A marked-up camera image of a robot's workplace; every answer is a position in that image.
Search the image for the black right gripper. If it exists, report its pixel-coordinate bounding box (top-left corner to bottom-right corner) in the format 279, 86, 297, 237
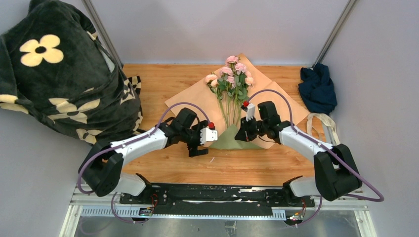
235, 115, 269, 142

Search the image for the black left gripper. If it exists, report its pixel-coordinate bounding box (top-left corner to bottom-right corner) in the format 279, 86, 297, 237
181, 120, 209, 157

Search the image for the green and peach wrapping paper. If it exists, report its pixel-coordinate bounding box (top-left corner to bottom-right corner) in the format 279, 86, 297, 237
166, 54, 309, 150

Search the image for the pink fake flower bunch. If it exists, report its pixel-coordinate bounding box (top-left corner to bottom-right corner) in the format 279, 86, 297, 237
204, 55, 255, 127

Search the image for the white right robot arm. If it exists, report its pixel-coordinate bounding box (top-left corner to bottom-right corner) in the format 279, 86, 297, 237
235, 101, 362, 206

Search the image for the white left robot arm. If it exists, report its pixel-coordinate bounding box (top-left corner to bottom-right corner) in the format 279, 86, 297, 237
78, 108, 218, 204

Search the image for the navy blue cloth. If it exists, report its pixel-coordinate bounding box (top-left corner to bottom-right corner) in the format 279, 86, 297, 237
298, 63, 337, 115

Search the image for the dark floral fleece blanket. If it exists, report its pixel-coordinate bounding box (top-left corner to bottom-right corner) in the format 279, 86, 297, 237
0, 0, 143, 144

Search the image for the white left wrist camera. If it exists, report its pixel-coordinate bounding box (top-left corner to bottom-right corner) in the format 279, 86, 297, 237
200, 127, 218, 145

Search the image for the black and aluminium base rail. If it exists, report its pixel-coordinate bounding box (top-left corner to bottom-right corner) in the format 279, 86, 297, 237
60, 183, 376, 237

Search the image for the cream tote bag strap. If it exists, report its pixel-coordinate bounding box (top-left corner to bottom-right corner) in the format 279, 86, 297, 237
305, 113, 343, 155

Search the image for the right aluminium frame post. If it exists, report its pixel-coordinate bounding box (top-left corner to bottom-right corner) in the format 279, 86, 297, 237
312, 0, 359, 67

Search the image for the aluminium frame post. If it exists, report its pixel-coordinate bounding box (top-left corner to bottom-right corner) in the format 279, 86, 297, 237
81, 0, 124, 68
312, 0, 359, 67

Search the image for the left aluminium frame post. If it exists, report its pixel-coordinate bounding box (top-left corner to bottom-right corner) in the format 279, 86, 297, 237
81, 0, 124, 68

